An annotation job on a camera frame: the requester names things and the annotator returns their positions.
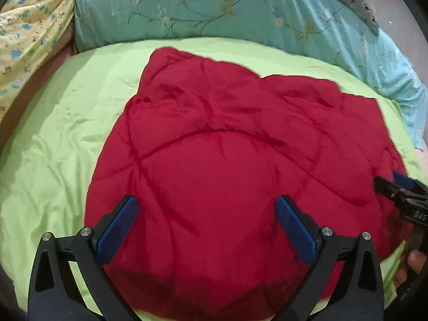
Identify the pink cloth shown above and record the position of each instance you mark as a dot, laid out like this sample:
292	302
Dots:
423	160

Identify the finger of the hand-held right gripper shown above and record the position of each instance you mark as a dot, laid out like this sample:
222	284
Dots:
388	189
403	179

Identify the person's right hand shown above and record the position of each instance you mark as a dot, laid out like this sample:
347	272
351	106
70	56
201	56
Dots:
418	262

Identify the red puffer jacket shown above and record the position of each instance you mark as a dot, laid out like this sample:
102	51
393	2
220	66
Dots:
217	147

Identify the light green bed sheet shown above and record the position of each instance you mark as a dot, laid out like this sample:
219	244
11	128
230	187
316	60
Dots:
50	160

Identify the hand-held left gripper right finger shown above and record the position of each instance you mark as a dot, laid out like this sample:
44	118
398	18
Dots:
296	229

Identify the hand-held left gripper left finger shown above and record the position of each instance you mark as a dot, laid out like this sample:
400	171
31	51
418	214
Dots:
120	227

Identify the teal floral quilt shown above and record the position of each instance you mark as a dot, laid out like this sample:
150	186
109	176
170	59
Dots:
234	16

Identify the yellow printed cloth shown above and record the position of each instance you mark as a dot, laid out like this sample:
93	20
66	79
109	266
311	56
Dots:
30	33

